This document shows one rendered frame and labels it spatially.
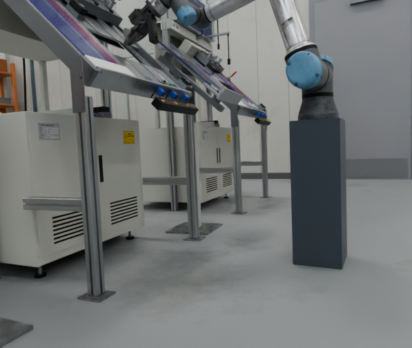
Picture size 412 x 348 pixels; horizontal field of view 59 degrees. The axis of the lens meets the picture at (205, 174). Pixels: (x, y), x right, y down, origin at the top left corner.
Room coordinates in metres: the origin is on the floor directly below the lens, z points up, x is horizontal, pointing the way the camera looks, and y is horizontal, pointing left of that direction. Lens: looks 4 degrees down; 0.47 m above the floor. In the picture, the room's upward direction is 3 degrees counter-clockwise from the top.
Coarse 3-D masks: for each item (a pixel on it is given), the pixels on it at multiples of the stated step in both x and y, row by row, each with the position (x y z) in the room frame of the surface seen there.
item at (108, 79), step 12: (108, 72) 1.21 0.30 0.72; (120, 72) 1.27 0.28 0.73; (96, 84) 1.20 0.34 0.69; (108, 84) 1.25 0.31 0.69; (120, 84) 1.30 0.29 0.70; (132, 84) 1.35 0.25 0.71; (144, 84) 1.42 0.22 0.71; (156, 84) 1.48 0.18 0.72; (144, 96) 1.47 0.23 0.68; (156, 96) 1.54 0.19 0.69; (180, 96) 1.71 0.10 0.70
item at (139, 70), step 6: (120, 60) 1.48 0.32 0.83; (126, 60) 1.55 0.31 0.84; (126, 66) 1.47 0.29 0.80; (132, 66) 1.52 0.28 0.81; (138, 66) 1.59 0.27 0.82; (144, 66) 1.66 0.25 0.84; (138, 72) 1.51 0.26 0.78; (144, 72) 1.58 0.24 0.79; (150, 72) 1.65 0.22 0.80; (162, 72) 1.80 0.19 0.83; (144, 78) 1.51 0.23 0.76; (150, 78) 1.57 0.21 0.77; (156, 78) 1.63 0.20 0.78; (168, 78) 1.79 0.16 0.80; (174, 84) 1.73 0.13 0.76
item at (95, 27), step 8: (56, 0) 1.57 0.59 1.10; (88, 16) 1.73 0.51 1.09; (88, 24) 1.61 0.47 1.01; (96, 24) 1.70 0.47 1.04; (96, 32) 1.60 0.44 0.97; (104, 32) 1.68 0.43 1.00; (120, 32) 1.90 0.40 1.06; (104, 40) 1.75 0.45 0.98; (112, 40) 1.86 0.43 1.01; (136, 48) 1.88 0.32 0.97
